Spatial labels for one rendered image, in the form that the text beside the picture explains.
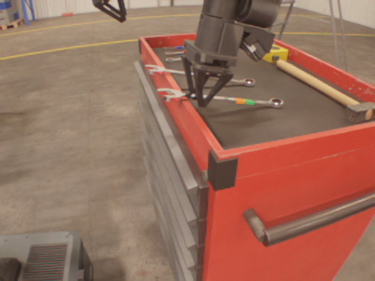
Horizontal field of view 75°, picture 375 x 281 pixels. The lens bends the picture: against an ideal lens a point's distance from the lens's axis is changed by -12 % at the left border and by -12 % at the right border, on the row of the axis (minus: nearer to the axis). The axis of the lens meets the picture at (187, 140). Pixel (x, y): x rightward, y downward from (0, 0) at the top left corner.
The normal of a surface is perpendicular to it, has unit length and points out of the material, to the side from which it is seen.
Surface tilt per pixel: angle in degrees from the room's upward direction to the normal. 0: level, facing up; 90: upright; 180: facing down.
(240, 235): 90
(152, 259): 0
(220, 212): 90
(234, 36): 90
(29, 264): 0
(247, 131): 0
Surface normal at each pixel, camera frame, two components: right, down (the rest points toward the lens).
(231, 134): 0.00, -0.83
